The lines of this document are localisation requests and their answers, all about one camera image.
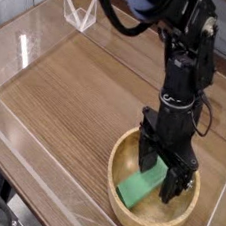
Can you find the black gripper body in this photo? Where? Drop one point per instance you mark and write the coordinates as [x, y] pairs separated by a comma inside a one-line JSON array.
[[171, 130]]

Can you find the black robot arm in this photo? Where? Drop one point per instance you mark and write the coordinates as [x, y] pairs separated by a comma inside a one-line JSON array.
[[188, 28]]

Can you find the brown wooden bowl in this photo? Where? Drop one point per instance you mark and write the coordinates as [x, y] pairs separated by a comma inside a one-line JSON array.
[[149, 210]]

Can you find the clear acrylic corner bracket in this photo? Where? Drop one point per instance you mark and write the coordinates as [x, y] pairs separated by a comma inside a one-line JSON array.
[[80, 18]]

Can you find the green rectangular block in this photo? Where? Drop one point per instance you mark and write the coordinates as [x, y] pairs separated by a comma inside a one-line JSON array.
[[138, 185]]

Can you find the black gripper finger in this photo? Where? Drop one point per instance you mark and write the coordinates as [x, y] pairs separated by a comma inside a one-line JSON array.
[[172, 185], [147, 154]]

